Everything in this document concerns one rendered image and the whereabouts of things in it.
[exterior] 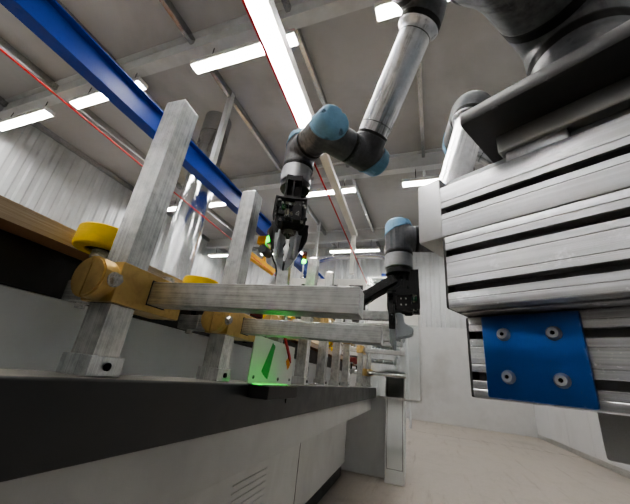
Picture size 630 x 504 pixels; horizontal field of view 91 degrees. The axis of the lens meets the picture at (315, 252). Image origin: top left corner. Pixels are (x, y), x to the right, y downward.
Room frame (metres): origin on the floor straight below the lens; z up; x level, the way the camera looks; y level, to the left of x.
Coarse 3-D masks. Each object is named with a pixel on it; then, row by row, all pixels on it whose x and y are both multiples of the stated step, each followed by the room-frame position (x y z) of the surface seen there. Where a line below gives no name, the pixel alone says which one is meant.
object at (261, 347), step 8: (256, 336) 0.71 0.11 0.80; (256, 344) 0.72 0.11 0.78; (264, 344) 0.75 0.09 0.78; (280, 344) 0.84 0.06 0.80; (256, 352) 0.72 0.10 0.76; (264, 352) 0.76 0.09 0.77; (280, 352) 0.85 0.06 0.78; (256, 360) 0.73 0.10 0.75; (264, 360) 0.77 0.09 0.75; (272, 360) 0.81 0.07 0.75; (280, 360) 0.86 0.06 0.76; (256, 368) 0.73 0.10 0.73; (272, 368) 0.82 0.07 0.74; (280, 368) 0.87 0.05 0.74; (288, 368) 0.92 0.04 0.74; (248, 376) 0.71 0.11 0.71; (256, 376) 0.74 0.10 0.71; (272, 376) 0.82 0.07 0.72; (280, 376) 0.87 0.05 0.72; (288, 376) 0.93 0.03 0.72
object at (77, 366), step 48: (0, 384) 0.28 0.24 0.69; (48, 384) 0.31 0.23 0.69; (96, 384) 0.36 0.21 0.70; (144, 384) 0.42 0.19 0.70; (192, 384) 0.51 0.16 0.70; (240, 384) 0.65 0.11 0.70; (288, 384) 0.92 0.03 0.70; (336, 384) 1.55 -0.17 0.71; (0, 432) 0.29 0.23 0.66; (48, 432) 0.33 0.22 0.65; (96, 432) 0.38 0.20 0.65; (144, 432) 0.44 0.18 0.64; (192, 432) 0.54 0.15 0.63; (0, 480) 0.31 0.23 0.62
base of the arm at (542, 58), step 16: (592, 16) 0.21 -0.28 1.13; (608, 16) 0.20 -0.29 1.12; (624, 16) 0.20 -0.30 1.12; (560, 32) 0.23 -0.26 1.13; (576, 32) 0.22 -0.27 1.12; (592, 32) 0.21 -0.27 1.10; (544, 48) 0.25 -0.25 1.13; (560, 48) 0.23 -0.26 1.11; (576, 48) 0.22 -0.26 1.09; (544, 64) 0.25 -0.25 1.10
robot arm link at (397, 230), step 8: (392, 224) 0.77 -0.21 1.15; (400, 224) 0.76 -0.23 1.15; (408, 224) 0.77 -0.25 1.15; (392, 232) 0.77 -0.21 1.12; (400, 232) 0.76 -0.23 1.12; (408, 232) 0.76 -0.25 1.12; (416, 232) 0.75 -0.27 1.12; (392, 240) 0.77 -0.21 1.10; (400, 240) 0.76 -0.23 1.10; (408, 240) 0.76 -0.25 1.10; (416, 240) 0.76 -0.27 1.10; (392, 248) 0.77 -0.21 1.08; (400, 248) 0.76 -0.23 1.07; (408, 248) 0.77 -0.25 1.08
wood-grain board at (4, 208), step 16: (0, 208) 0.37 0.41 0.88; (16, 208) 0.38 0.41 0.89; (0, 224) 0.40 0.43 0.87; (16, 224) 0.39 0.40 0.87; (32, 224) 0.40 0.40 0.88; (48, 224) 0.42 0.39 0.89; (32, 240) 0.45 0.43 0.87; (48, 240) 0.44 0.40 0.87; (64, 240) 0.45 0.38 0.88; (80, 256) 0.50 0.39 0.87; (160, 272) 0.63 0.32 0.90
